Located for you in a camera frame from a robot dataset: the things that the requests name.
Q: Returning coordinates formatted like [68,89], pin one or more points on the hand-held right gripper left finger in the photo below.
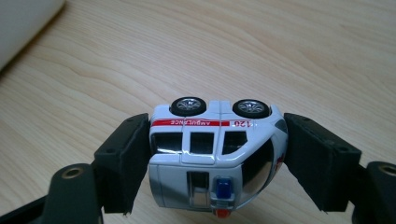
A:
[124,161]

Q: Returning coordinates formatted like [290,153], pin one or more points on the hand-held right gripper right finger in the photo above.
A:
[320,161]

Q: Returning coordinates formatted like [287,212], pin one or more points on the white toy van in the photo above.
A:
[202,168]

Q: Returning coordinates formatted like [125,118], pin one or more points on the white plastic bin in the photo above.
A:
[21,25]

